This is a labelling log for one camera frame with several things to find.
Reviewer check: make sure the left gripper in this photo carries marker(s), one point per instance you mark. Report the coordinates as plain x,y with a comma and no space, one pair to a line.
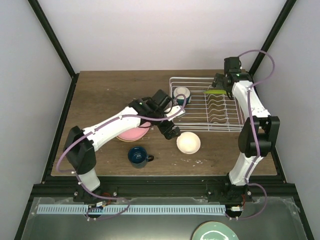
170,134

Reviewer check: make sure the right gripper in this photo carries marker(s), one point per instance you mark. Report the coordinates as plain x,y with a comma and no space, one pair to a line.
217,83

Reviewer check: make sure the green plate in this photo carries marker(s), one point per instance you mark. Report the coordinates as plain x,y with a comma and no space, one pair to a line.
215,91

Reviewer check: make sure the beige floral bowl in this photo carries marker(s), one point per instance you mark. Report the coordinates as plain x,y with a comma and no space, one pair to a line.
188,143

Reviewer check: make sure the white wire dish rack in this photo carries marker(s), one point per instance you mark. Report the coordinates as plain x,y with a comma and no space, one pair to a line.
207,112

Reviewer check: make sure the teal white bowl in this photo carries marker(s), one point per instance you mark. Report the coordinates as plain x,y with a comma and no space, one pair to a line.
181,94

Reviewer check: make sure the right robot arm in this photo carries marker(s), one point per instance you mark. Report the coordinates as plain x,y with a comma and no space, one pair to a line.
260,131

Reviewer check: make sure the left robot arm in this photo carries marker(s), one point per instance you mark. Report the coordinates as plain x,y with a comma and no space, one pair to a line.
82,144

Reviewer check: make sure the pink plate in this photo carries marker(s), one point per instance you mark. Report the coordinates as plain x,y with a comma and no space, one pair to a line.
137,132

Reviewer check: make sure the dark blue mug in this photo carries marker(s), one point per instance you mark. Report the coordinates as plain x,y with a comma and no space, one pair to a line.
138,157

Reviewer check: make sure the tan bottom plate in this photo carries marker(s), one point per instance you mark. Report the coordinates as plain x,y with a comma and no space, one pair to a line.
127,140

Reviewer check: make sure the light blue slotted strip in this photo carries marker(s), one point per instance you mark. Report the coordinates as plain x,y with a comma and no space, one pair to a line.
82,209

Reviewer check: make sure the teal plate on wood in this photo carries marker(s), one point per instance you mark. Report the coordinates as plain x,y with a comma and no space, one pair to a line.
213,230

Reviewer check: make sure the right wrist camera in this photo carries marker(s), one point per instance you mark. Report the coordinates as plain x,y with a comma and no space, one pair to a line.
232,65

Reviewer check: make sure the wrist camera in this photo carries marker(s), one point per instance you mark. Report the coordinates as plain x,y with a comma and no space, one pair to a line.
232,65
176,112

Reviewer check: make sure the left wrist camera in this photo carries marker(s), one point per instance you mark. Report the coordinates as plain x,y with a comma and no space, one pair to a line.
176,112

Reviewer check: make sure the black right frame post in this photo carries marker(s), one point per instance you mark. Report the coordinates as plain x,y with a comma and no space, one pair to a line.
280,20

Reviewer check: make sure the black frame post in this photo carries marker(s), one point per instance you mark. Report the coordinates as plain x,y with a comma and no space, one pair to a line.
280,20
43,20

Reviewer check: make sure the black left frame post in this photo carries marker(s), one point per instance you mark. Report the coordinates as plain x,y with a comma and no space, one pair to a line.
43,20

